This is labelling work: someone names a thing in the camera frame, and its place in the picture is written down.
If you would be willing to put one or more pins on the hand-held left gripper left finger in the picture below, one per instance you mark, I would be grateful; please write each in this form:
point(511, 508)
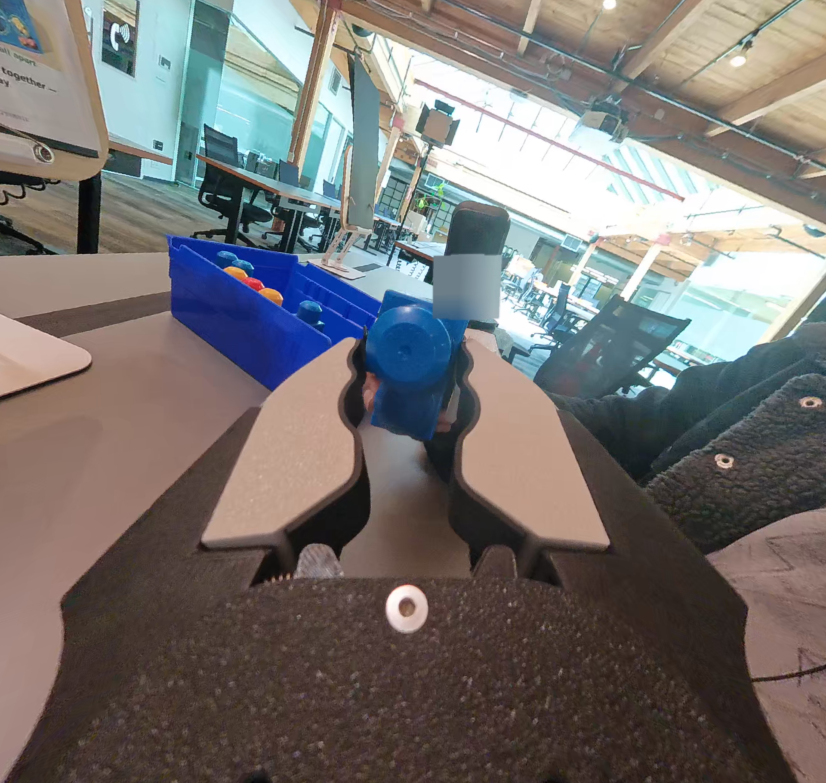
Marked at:
point(284, 473)

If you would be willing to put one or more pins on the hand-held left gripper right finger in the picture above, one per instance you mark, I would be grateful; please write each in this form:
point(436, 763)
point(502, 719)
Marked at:
point(529, 473)

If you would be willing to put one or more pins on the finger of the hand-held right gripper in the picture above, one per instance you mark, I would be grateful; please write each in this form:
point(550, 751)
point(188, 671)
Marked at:
point(485, 342)

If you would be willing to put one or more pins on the blue two-stud block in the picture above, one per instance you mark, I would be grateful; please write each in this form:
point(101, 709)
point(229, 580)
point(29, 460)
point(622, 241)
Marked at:
point(406, 350)

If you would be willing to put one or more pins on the blue one-stud block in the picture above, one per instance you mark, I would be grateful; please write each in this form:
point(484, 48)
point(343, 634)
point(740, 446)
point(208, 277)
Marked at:
point(403, 302)

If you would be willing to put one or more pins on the blue plastic bin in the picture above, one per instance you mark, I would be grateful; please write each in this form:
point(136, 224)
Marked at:
point(219, 318)

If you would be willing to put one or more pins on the heap of coloured blocks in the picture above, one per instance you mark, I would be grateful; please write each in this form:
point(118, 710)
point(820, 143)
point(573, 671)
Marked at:
point(253, 283)

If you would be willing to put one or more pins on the person's right hand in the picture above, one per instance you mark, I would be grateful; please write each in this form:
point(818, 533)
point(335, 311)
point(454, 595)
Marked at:
point(372, 396)

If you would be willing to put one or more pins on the green potted plant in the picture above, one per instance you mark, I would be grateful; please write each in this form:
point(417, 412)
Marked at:
point(431, 199)

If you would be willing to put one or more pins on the rows of office desks and chairs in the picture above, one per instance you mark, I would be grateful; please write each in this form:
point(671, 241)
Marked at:
point(555, 299)

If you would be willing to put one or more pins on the red ceiling pipe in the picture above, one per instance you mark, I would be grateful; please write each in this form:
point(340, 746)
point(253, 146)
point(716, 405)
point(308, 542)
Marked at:
point(548, 141)

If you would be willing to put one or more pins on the black studio light panel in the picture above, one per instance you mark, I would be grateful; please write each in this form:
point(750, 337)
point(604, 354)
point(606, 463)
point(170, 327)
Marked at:
point(437, 125)

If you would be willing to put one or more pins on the black mesh office chair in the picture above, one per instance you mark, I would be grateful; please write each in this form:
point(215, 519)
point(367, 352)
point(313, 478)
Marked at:
point(613, 350)

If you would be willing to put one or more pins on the document stand with dark back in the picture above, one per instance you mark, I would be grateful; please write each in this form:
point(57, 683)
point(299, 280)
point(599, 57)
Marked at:
point(364, 150)

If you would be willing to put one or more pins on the ceiling-mounted projector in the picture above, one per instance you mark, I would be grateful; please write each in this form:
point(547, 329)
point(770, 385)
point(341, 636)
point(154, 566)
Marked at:
point(603, 123)

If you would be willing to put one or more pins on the person's black fleece-lined jacket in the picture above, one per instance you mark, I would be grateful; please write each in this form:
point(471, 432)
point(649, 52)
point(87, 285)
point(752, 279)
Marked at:
point(742, 473)

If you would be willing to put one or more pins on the wooden-top office desk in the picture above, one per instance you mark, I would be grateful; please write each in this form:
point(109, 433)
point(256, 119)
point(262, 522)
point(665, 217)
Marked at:
point(271, 183)
point(89, 215)

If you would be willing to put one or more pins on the white stand with wooden board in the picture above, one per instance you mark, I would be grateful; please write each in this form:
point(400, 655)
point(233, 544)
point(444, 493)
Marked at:
point(39, 357)

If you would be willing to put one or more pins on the person's grey printed sweatshirt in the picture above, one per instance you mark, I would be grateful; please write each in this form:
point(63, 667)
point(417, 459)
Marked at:
point(787, 602)

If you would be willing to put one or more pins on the printed instruction sheet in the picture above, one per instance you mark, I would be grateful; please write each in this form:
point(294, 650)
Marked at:
point(45, 105)

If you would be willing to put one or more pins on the phone icon wall sign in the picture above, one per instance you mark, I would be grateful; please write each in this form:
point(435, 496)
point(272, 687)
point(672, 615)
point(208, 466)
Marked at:
point(121, 34)

